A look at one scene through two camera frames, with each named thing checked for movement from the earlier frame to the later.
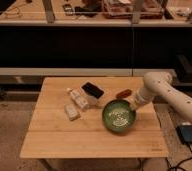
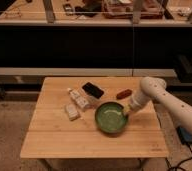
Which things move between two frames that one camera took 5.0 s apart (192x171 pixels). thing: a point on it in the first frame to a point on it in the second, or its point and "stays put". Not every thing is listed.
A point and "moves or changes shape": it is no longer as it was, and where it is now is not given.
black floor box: [188, 134] stays put
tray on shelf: [124, 9] stays put
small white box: [72, 111] stays put
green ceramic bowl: [118, 116] moves or changes shape
